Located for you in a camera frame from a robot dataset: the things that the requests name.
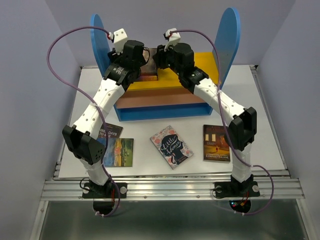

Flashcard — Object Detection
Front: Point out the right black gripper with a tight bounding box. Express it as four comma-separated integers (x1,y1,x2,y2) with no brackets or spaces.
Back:
150,41,182,76

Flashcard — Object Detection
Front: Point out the A Tale of Two Cities book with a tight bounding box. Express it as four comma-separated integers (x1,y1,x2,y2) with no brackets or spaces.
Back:
140,47,158,76

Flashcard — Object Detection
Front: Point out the Jane Eyre blue book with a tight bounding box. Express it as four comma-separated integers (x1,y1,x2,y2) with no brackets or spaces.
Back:
136,74,158,82

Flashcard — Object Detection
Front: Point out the Little Women book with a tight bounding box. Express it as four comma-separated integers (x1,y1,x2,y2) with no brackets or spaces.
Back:
150,125,194,170

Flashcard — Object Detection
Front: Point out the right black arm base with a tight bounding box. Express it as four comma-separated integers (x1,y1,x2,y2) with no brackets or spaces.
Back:
212,181,261,215

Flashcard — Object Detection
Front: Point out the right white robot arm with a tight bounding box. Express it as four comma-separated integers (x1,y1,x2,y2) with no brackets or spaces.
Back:
153,43,257,195

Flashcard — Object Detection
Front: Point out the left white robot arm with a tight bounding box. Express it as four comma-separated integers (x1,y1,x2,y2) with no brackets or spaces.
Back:
62,40,147,197

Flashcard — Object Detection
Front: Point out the blue and yellow wooden bookshelf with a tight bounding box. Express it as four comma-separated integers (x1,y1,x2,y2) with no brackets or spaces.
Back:
89,7,241,122

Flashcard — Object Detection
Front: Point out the dark Days to See book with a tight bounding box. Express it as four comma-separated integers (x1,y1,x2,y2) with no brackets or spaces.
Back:
98,123,123,138

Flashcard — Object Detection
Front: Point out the Animal Farm book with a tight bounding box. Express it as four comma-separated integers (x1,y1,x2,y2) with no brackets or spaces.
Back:
103,138,134,167

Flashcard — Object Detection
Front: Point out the Edward Rulane brown book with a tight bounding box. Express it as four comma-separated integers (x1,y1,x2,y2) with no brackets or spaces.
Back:
203,124,231,163

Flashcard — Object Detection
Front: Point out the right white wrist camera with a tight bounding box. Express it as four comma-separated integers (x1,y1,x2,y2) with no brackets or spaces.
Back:
163,28,181,52

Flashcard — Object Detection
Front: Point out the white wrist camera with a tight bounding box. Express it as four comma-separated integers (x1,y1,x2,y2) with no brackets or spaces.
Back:
107,28,128,55
163,28,181,52

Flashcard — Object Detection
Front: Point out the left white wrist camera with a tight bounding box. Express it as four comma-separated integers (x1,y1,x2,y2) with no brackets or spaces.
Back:
107,28,128,55

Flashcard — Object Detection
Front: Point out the aluminium rail frame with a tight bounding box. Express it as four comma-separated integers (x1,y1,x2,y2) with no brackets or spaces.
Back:
41,65,306,201

